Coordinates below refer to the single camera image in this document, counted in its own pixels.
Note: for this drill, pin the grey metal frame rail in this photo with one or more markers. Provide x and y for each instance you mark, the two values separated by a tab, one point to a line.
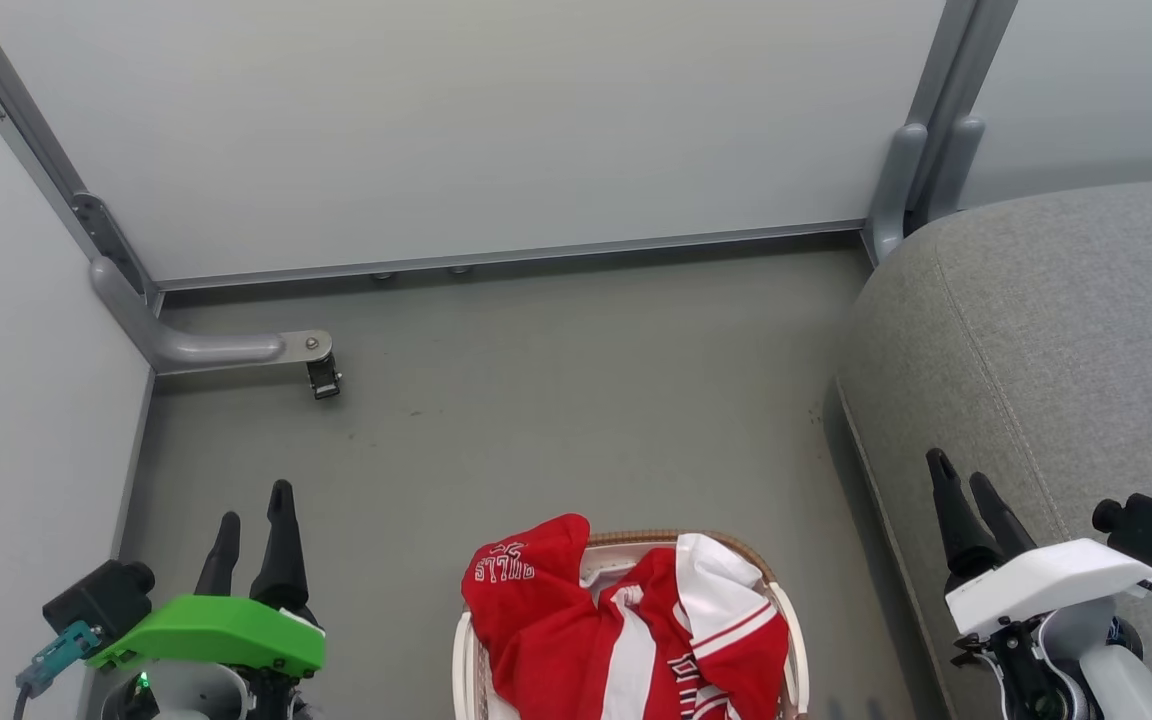
26	130

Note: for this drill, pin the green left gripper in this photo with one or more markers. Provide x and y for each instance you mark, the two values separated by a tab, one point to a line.
216	632

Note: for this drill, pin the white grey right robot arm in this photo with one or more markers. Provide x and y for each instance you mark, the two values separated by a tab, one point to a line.
1116	680

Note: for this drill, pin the white laundry basket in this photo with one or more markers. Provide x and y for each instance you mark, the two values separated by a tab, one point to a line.
601	565

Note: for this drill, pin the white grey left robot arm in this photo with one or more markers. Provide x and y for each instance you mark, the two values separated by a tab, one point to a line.
191	695

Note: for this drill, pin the grey partition bottom rail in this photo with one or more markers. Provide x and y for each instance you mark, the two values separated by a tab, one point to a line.
536	255

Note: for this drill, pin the red and white striped shirt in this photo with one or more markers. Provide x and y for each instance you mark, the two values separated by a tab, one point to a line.
546	640

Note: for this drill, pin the short grey partition foot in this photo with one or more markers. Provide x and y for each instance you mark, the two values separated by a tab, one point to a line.
896	190

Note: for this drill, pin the long grey partition foot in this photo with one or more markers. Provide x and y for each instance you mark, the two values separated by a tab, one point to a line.
206	350

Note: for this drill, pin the plain grey partition post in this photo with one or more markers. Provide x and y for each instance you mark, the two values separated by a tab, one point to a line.
946	70

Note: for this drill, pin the grey fabric sofa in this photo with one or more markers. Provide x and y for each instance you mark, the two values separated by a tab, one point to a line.
1036	350

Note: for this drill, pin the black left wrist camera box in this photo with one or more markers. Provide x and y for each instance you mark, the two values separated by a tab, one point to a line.
101	600

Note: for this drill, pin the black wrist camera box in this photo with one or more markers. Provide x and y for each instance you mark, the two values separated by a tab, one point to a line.
1151	530
101	600

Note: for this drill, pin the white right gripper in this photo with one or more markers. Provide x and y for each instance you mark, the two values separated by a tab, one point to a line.
1056	580

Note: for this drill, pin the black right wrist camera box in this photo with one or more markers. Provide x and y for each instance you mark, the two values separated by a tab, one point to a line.
1151	530

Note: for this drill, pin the black caster wheel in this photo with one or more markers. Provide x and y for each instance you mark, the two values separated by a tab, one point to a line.
324	380

